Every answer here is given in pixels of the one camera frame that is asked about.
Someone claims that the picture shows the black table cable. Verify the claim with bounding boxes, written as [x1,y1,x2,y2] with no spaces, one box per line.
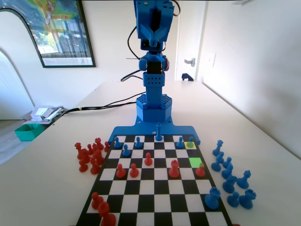
[55,92,147,120]
[55,101,139,120]

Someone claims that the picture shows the green plastic bin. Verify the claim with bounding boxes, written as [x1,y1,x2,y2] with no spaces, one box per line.
[14,124,43,142]

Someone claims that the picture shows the blue gripper camera mount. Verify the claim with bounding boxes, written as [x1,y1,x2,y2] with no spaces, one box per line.
[140,39,166,51]

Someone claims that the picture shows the grey paper stack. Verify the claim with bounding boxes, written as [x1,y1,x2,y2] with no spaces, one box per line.
[30,105,65,122]

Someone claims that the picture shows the black framed poster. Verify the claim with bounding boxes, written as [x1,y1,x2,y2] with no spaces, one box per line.
[0,0,97,69]

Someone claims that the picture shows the blue chess bishop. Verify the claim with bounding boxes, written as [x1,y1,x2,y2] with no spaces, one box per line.
[237,170,252,189]
[211,152,225,172]

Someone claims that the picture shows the red white servo wires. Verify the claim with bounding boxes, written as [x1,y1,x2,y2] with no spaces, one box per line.
[173,1,182,17]

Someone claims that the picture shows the red pieces bottom left corner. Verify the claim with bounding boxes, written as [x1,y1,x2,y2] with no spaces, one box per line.
[97,202,117,226]

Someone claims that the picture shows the black white chessboard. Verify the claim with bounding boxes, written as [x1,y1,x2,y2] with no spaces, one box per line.
[75,134,233,226]

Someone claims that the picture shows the blue base plate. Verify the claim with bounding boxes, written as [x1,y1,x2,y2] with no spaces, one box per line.
[110,121,202,145]

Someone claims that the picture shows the tall blue king piece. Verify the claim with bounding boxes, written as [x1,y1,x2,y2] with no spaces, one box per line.
[155,122,164,142]

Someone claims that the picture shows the red chess knight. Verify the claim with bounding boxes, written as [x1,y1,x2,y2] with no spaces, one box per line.
[77,149,90,164]
[93,149,105,166]

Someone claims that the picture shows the cardboard box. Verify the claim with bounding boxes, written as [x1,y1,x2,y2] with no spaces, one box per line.
[22,110,59,129]

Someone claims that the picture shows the blue chess rook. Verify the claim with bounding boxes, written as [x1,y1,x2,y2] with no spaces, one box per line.
[204,187,222,210]
[238,189,257,210]

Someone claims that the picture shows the white door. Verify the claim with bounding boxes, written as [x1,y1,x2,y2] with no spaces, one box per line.
[175,0,206,82]

